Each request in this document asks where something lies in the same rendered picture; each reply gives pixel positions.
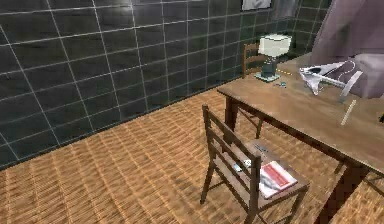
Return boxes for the brown wooden chair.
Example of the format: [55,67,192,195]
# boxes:
[199,103,310,224]
[238,42,270,140]

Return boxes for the small white object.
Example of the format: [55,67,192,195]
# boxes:
[232,159,253,173]

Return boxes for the white shade table lamp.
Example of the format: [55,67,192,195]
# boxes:
[254,33,293,83]

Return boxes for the red and white book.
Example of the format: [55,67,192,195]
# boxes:
[258,160,298,200]

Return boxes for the brown wooden table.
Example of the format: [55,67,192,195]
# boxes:
[216,51,384,224]

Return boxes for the white laptop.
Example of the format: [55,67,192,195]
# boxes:
[298,59,364,104]

